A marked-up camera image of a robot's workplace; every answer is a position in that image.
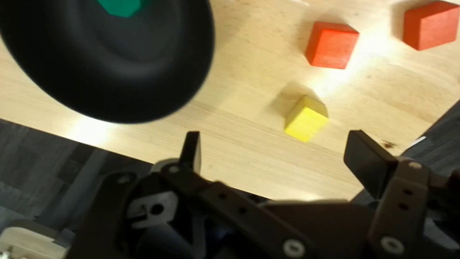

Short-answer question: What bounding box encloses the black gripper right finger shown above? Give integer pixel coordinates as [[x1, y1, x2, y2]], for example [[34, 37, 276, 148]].
[[343, 129, 398, 198]]

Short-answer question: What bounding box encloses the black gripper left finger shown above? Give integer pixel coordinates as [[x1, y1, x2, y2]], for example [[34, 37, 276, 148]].
[[179, 130, 201, 172]]

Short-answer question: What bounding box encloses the yellow cube block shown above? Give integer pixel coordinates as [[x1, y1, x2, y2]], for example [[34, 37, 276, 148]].
[[284, 94, 329, 142]]

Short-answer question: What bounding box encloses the red cube block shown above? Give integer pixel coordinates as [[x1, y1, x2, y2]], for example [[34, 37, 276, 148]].
[[305, 21, 359, 68], [402, 1, 460, 50]]

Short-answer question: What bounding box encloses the small green block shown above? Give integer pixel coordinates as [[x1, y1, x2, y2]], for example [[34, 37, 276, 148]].
[[98, 0, 142, 17]]

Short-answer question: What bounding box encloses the black bowl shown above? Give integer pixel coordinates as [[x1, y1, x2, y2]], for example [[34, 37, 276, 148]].
[[0, 0, 214, 123]]

